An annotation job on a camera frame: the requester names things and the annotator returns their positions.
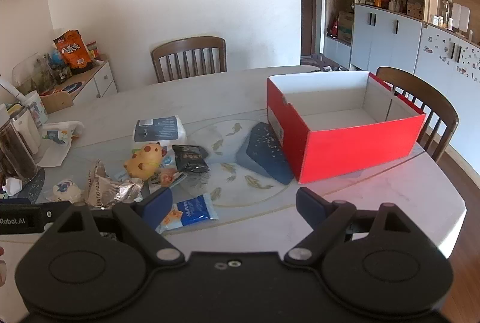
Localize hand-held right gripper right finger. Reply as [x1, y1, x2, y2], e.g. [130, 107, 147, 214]
[284, 187, 411, 267]

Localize small colourful boxes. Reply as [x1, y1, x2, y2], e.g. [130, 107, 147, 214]
[86, 41, 102, 61]

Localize printed white cup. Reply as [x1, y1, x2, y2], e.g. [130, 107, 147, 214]
[22, 90, 49, 126]

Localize white tissue pack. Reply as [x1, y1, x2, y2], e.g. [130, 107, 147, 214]
[132, 115, 187, 151]

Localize dark round mat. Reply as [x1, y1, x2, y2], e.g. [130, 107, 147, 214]
[0, 167, 46, 204]

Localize orange snack bag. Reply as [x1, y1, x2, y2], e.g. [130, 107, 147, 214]
[53, 30, 94, 75]

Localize white marble desktop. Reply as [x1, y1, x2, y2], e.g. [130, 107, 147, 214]
[0, 65, 468, 260]

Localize white storage cabinet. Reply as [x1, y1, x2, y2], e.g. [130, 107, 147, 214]
[322, 0, 480, 143]

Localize clear bag with plants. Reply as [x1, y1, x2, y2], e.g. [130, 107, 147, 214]
[12, 53, 72, 95]

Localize brown cardboard box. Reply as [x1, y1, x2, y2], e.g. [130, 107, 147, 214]
[337, 11, 354, 44]

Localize white packet with orange picture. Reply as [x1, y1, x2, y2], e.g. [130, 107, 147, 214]
[147, 154, 188, 196]

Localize white and yellow kettle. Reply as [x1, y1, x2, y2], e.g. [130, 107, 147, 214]
[5, 103, 42, 155]

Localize white printed paper towel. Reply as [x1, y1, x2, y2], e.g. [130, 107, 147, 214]
[37, 120, 85, 168]

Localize crumpled white paper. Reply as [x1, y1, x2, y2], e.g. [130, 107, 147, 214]
[2, 177, 22, 196]

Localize blue and white snack packet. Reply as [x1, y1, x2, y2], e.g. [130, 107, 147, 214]
[155, 193, 219, 234]

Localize black snack packet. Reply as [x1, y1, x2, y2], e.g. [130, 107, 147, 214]
[172, 144, 211, 174]

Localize silver foil packet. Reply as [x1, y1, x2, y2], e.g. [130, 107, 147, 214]
[85, 159, 144, 207]

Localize yellow spotted plush toy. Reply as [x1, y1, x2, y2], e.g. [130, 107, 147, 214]
[124, 143, 167, 180]

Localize brown wooden chair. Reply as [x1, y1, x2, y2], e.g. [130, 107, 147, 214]
[376, 66, 460, 163]
[151, 36, 227, 84]

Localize red cardboard box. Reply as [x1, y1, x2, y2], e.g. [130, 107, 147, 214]
[267, 70, 427, 184]

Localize white side cabinet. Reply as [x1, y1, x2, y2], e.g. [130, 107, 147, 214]
[39, 55, 118, 113]

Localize glass jar with dark contents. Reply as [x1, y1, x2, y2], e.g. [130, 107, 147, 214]
[0, 103, 38, 183]

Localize white paper roll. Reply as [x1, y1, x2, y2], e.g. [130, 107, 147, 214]
[0, 79, 23, 98]

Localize wooden desk organiser box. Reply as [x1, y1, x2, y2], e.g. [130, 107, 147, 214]
[39, 90, 74, 114]

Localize yellow bread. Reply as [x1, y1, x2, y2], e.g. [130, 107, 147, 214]
[45, 178, 84, 203]

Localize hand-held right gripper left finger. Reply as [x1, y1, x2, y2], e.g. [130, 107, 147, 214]
[56, 187, 187, 267]

